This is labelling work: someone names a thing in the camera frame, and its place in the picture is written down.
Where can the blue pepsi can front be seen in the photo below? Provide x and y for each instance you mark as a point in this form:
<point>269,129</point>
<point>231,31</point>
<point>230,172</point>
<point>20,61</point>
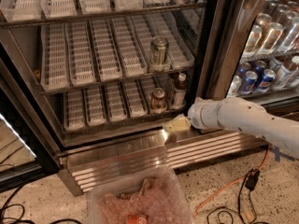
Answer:
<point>248,82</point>

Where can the white can behind door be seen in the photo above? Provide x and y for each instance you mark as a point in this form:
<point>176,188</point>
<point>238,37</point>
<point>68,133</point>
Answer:
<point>235,85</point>

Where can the stainless steel fridge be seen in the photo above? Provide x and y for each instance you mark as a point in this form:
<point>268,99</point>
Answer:
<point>94,155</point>

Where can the brown bottle with white cap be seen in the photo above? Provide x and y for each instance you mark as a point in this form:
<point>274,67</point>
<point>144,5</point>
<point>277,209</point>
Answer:
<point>178,91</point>

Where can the glass fridge door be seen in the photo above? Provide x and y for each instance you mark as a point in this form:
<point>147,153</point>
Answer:
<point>225,32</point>

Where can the green can on middle shelf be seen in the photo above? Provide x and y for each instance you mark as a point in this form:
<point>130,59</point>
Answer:
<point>158,52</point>

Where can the bronze can on bottom shelf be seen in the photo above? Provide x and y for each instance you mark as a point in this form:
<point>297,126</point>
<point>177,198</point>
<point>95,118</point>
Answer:
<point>157,101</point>

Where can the blue pepsi can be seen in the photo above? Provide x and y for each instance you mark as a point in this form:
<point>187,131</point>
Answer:
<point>243,68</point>
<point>264,83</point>
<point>248,82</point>

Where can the white shelf tray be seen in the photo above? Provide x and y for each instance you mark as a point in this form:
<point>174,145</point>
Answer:
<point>73,110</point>
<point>95,110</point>
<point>106,55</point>
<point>54,75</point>
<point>80,54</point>
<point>115,104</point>
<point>129,50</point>
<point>135,100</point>

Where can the white shelf tray bottom left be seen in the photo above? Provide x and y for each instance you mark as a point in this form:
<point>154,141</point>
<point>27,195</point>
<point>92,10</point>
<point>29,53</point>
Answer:
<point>73,110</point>

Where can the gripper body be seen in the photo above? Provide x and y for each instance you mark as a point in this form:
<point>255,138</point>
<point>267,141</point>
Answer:
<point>196,115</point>

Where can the white shelf tray leftmost middle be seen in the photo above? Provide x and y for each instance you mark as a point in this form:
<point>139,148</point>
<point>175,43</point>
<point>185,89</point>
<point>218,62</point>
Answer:
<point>54,75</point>

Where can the black power adapter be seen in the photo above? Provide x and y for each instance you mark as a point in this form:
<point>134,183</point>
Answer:
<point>252,179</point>

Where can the silver can upper shelf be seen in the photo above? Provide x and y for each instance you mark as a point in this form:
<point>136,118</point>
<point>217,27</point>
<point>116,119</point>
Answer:
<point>262,21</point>

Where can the blue pepsi can right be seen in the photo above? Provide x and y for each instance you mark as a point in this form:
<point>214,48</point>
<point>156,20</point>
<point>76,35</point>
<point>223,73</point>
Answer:
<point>264,83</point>

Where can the clear plastic bin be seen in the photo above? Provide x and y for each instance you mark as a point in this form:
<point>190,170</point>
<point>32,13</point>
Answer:
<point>154,194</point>

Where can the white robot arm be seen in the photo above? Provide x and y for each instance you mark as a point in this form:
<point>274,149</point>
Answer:
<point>239,115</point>

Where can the red cola can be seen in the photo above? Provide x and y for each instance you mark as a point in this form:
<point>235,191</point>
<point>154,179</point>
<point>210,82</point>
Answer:
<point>136,219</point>

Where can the blue pepsi can rear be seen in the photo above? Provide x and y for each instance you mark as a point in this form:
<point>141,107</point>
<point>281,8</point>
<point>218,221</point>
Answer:
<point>243,68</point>

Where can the blue tape cross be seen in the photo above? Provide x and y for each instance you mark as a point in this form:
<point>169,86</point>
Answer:
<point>278,155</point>

